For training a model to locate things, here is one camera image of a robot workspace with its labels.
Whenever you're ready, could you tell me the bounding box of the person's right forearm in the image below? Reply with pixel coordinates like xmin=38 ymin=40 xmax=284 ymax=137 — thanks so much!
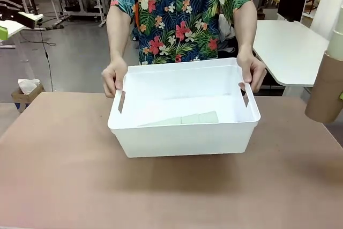
xmin=106 ymin=6 xmax=131 ymax=65

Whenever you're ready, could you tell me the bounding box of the person's left forearm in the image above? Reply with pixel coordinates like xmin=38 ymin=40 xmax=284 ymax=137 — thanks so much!
xmin=232 ymin=0 xmax=258 ymax=58

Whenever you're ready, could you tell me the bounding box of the large white side table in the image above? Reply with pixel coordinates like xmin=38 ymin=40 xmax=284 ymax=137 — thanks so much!
xmin=252 ymin=19 xmax=330 ymax=97

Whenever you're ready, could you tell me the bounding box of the white crumpled tissue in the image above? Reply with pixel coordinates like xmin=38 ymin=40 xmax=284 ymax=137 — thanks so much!
xmin=18 ymin=78 xmax=41 ymax=95

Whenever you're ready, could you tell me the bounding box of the person's left hand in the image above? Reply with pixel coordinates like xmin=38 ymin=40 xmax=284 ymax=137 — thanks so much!
xmin=237 ymin=51 xmax=267 ymax=94

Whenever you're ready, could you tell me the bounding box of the white plastic basket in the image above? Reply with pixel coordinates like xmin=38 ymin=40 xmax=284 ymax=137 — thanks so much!
xmin=107 ymin=57 xmax=262 ymax=159

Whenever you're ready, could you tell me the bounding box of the cardboard box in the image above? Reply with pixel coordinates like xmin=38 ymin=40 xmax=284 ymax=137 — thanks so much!
xmin=11 ymin=83 xmax=46 ymax=113

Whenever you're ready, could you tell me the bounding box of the person's right hand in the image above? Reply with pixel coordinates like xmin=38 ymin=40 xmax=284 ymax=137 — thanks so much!
xmin=101 ymin=57 xmax=129 ymax=98

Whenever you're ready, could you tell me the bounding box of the small white table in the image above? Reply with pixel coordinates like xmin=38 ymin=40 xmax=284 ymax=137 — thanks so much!
xmin=0 ymin=13 xmax=44 ymax=49

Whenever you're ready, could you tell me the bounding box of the brown plastic cup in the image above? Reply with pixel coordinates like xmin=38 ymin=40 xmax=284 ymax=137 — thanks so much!
xmin=304 ymin=50 xmax=343 ymax=124

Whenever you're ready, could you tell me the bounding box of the person in floral shirt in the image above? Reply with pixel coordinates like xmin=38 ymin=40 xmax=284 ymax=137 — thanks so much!
xmin=110 ymin=0 xmax=254 ymax=66

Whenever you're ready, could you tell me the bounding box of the grey garment on chair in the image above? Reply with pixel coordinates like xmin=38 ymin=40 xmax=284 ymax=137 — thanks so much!
xmin=218 ymin=14 xmax=236 ymax=53

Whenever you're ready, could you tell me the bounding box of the black floor cable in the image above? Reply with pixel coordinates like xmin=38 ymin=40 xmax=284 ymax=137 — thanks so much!
xmin=40 ymin=25 xmax=57 ymax=92

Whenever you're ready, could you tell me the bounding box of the black office chair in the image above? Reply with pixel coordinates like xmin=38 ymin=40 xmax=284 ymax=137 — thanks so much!
xmin=218 ymin=40 xmax=239 ymax=58

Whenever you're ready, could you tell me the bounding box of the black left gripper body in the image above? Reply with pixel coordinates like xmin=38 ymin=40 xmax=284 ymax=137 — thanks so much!
xmin=0 ymin=0 xmax=21 ymax=23

